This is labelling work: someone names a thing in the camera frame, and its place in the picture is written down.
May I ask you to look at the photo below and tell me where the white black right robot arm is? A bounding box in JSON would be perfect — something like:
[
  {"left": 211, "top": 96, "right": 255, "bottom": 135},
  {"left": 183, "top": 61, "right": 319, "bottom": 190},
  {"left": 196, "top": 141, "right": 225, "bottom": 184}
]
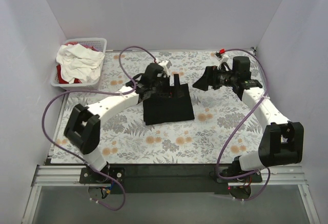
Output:
[{"left": 193, "top": 56, "right": 304, "bottom": 180}]

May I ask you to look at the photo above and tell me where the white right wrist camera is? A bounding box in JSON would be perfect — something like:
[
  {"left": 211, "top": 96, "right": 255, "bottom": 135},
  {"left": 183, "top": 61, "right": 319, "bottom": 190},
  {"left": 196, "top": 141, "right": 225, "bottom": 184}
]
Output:
[{"left": 215, "top": 49, "right": 229, "bottom": 67}]

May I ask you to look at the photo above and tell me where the red t-shirt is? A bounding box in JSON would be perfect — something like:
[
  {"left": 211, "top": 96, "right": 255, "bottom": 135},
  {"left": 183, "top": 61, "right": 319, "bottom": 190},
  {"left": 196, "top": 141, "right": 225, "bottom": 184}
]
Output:
[{"left": 55, "top": 42, "right": 103, "bottom": 85}]

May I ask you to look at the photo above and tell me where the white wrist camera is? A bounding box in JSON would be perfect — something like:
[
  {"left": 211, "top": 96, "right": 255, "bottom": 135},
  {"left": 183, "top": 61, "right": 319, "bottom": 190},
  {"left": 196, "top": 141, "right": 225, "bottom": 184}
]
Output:
[
  {"left": 215, "top": 49, "right": 229, "bottom": 67},
  {"left": 155, "top": 60, "right": 172, "bottom": 76}
]

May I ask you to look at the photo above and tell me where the white plastic laundry basket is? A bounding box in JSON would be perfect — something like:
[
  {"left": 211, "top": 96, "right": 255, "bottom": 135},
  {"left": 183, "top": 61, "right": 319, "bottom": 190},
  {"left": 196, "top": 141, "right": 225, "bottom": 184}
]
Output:
[{"left": 51, "top": 38, "right": 107, "bottom": 90}]

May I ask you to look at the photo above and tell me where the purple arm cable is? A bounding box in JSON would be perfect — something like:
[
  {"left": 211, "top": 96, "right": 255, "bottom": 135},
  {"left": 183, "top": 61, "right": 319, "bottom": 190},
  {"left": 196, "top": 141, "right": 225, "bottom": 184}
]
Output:
[
  {"left": 215, "top": 48, "right": 271, "bottom": 202},
  {"left": 42, "top": 46, "right": 161, "bottom": 211}
]

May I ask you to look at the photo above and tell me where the black t-shirt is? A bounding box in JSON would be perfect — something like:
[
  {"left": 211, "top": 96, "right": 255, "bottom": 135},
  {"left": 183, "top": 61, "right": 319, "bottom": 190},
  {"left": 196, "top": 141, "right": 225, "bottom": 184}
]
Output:
[{"left": 143, "top": 84, "right": 195, "bottom": 126}]

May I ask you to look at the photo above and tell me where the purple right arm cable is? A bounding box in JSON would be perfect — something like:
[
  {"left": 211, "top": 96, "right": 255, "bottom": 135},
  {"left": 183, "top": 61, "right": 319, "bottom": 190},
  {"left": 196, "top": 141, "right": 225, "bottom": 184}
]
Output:
[{"left": 215, "top": 48, "right": 271, "bottom": 202}]

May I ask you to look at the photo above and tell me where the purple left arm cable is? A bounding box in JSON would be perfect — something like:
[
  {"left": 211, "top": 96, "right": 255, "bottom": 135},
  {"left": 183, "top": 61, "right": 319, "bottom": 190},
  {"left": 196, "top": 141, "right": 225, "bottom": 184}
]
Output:
[{"left": 42, "top": 46, "right": 161, "bottom": 211}]

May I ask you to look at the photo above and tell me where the aluminium frame rail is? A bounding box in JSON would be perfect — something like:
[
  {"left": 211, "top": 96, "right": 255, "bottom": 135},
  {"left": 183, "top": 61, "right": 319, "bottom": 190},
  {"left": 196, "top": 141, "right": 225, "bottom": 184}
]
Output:
[{"left": 22, "top": 165, "right": 320, "bottom": 223}]

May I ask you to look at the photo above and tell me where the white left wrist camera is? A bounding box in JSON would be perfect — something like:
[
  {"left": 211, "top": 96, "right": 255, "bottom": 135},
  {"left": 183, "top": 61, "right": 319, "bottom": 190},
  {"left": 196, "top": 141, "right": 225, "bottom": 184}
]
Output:
[{"left": 155, "top": 60, "right": 172, "bottom": 76}]

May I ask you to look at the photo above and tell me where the white t-shirt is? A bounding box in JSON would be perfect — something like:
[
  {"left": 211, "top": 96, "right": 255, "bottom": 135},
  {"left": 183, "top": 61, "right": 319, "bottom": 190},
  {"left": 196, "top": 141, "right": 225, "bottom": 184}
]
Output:
[{"left": 55, "top": 43, "right": 106, "bottom": 84}]

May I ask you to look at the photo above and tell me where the floral patterned table mat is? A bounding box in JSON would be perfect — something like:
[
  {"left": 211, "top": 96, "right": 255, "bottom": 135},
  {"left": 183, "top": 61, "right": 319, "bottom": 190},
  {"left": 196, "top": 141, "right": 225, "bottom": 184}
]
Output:
[{"left": 52, "top": 50, "right": 288, "bottom": 165}]

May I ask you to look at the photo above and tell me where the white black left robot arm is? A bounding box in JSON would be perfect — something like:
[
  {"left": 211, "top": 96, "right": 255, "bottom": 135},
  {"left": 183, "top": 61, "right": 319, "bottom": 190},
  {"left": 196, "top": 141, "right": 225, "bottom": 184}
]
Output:
[{"left": 64, "top": 60, "right": 172, "bottom": 173}]

